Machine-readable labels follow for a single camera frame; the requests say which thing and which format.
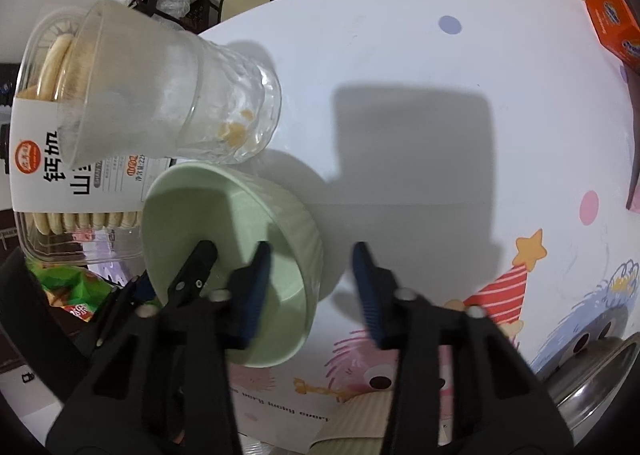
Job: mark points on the beige ribbed bowl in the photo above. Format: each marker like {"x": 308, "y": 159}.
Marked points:
{"x": 360, "y": 415}

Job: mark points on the crumpled clear plastic bag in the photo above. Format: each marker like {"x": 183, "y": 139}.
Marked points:
{"x": 175, "y": 0}

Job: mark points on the clear textured glass cup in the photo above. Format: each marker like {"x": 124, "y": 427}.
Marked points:
{"x": 150, "y": 85}

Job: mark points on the orange cardboard box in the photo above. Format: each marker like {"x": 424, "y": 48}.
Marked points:
{"x": 612, "y": 20}

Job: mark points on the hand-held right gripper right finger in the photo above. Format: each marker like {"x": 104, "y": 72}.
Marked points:
{"x": 367, "y": 295}

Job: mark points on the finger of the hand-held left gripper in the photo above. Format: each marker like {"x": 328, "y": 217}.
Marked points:
{"x": 147, "y": 291}
{"x": 197, "y": 267}

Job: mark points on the printed white tablecloth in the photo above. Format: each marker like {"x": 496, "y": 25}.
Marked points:
{"x": 400, "y": 35}

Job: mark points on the green potato chips bag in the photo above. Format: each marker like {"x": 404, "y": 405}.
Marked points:
{"x": 65, "y": 285}

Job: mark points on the stainless steel bowl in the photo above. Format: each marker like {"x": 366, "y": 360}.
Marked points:
{"x": 595, "y": 385}

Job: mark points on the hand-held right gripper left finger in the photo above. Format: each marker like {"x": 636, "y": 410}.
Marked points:
{"x": 250, "y": 295}

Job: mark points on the light green ribbed bowl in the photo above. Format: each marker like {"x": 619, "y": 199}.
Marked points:
{"x": 200, "y": 205}

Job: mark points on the clear plastic cracker container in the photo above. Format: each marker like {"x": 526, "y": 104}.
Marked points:
{"x": 40, "y": 185}

